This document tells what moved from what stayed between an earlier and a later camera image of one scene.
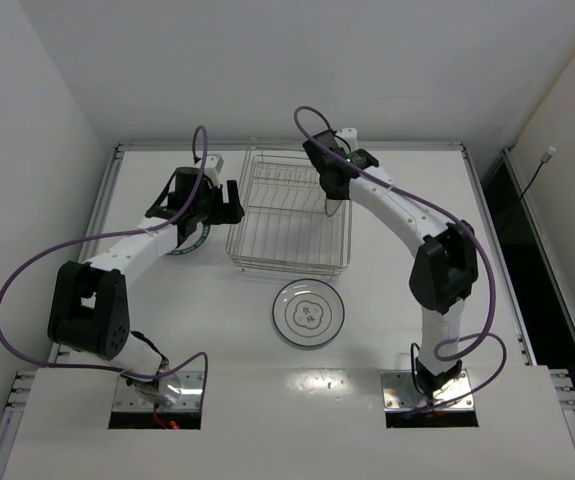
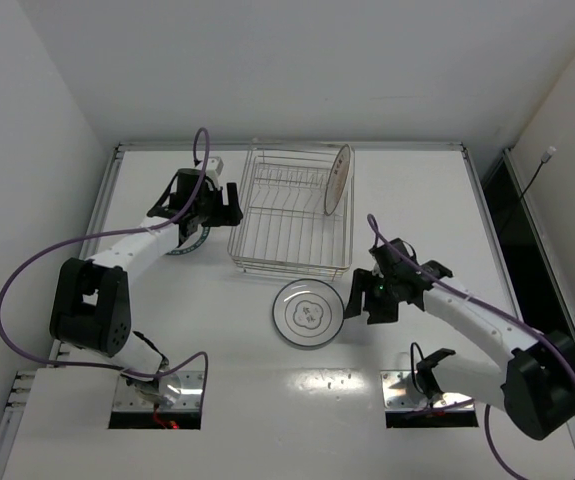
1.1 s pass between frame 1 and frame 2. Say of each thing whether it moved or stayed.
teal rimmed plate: stayed
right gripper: moved
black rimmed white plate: stayed
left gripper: stayed
